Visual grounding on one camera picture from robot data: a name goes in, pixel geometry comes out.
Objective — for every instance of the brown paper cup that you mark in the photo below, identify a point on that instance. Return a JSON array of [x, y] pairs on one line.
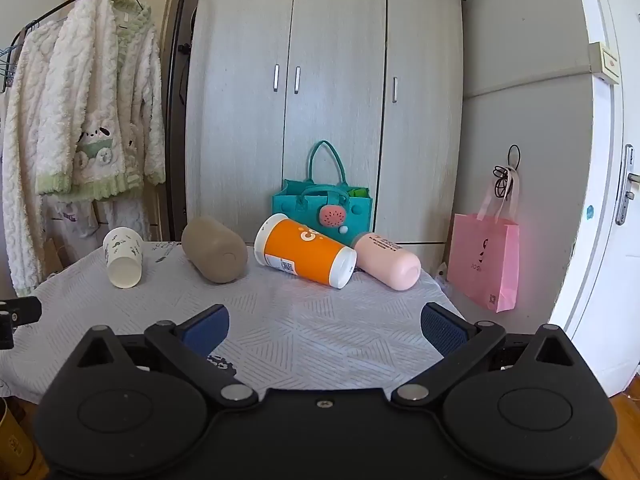
[[12, 440]]

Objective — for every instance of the fluffy white robe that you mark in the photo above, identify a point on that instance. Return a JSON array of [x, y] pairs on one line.
[[20, 160]]

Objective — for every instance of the white paper cup green print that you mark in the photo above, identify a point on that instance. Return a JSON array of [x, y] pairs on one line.
[[122, 260]]

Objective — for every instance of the white door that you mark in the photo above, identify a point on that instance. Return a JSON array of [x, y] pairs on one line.
[[600, 220]]

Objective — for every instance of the fluffy white green-trimmed jacket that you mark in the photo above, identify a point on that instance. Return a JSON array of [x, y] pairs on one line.
[[100, 85]]

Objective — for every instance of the black clothes rack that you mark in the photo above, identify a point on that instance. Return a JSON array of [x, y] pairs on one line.
[[175, 125]]

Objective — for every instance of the grey three-door wardrobe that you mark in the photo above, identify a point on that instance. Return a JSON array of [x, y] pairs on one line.
[[335, 60]]

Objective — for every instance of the teal felt tote bag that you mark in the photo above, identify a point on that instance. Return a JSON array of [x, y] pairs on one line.
[[297, 205]]

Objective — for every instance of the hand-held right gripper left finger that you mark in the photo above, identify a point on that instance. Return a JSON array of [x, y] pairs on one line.
[[204, 331]]

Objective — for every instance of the grey patterned tablecloth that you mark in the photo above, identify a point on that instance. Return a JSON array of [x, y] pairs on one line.
[[300, 320]]

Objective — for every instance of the pink watermelon charm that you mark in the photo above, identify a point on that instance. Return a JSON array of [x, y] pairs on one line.
[[334, 216]]

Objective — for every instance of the taupe cup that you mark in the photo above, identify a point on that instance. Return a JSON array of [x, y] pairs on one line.
[[212, 250]]

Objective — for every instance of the pink paper shopping bag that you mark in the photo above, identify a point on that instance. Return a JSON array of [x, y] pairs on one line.
[[480, 255]]

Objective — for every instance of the beige wall switch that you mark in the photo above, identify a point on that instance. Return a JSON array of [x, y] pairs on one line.
[[606, 62]]

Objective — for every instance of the brown paper bag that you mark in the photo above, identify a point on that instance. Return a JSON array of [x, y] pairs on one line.
[[52, 257]]

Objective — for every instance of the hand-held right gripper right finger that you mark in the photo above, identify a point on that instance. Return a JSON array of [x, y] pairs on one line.
[[441, 332]]

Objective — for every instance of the white printed pants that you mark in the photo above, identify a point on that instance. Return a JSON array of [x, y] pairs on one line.
[[122, 215]]

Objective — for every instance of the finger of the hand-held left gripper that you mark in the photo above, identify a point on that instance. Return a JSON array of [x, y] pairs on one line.
[[22, 310]]

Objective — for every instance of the pink bottle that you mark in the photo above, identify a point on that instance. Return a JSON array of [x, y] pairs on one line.
[[387, 260]]

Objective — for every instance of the orange cup white lid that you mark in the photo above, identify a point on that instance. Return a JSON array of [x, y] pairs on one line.
[[305, 252]]

